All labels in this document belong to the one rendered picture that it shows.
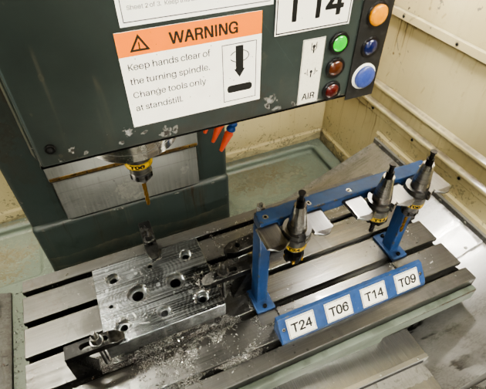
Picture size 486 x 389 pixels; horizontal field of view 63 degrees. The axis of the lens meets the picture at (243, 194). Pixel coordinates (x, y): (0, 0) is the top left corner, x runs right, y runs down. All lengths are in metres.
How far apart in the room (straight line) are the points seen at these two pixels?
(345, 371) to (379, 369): 0.10
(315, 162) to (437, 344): 1.04
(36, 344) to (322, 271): 0.78
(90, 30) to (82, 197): 0.99
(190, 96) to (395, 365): 1.03
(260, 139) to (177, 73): 1.54
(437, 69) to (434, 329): 0.82
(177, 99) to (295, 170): 1.56
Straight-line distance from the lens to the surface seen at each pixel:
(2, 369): 1.52
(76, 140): 0.47
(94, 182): 1.34
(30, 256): 1.82
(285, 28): 0.48
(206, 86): 0.47
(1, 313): 1.63
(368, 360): 1.28
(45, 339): 1.19
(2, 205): 1.90
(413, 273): 1.22
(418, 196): 1.02
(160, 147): 0.66
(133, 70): 0.44
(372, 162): 1.72
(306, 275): 1.19
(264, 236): 0.85
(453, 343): 1.40
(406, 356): 1.33
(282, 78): 0.51
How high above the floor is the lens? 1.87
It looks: 44 degrees down
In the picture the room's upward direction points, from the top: straight up
